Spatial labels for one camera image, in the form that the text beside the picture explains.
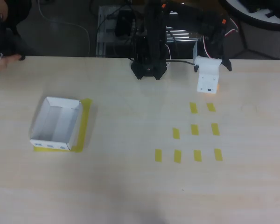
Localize white cardboard box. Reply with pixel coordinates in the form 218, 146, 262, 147
29, 96, 83, 152

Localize aluminium rack with rails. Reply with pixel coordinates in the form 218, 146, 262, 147
97, 3, 211, 58

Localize white red servo wires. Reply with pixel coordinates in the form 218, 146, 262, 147
225, 16, 240, 38

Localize yellow rubber duck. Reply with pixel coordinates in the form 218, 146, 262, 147
206, 83, 220, 95

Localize long yellow tape strip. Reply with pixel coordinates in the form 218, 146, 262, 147
71, 98, 93, 154
33, 146, 72, 154

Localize black camera cable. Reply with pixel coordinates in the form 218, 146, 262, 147
165, 59, 199, 73

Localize white floor cable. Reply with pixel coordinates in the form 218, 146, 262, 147
38, 0, 91, 56

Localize black table leg frame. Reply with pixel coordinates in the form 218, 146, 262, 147
226, 10, 280, 60

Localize round white table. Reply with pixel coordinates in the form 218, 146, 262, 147
219, 0, 280, 31

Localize person's bare hand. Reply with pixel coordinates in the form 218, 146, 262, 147
0, 54, 22, 75

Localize black power adapter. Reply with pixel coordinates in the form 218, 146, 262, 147
114, 10, 134, 37

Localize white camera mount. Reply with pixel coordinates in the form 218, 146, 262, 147
192, 42, 223, 95

